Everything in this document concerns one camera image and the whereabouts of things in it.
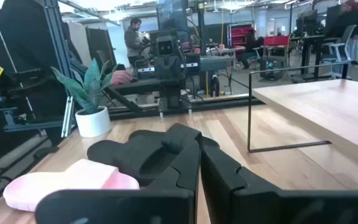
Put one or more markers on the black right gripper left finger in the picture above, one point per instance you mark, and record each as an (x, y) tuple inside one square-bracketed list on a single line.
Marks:
[(120, 208)]

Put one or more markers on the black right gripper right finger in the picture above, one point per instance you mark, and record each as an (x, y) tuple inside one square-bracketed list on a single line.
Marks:
[(291, 208)]

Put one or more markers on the black foam slide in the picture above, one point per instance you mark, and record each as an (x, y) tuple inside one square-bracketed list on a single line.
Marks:
[(180, 132), (120, 152)]

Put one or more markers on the pink foam slide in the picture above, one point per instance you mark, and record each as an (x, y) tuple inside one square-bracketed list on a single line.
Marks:
[(42, 189)]

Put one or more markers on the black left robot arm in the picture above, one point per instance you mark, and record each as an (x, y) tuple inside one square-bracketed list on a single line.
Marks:
[(170, 96)]

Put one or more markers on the person's hand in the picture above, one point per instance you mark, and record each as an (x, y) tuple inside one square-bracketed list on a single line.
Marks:
[(121, 77)]

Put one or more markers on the person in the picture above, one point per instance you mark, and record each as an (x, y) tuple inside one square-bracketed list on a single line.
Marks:
[(346, 18), (250, 46), (134, 40)]

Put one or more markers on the green plant in white pot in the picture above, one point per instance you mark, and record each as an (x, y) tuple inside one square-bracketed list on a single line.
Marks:
[(92, 121)]

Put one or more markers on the red cabinet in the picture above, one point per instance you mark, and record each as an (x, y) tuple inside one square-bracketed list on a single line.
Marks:
[(241, 35)]

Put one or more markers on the white office chair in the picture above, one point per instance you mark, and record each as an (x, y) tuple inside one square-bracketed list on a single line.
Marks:
[(337, 46)]

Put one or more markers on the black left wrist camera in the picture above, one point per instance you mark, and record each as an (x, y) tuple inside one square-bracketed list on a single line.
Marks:
[(165, 46)]

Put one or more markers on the black aluminium rig frame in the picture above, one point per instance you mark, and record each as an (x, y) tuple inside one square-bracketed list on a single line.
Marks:
[(228, 102)]

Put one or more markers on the wooden shelf with black frame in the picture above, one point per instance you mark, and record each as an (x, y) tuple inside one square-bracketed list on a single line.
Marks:
[(322, 105)]

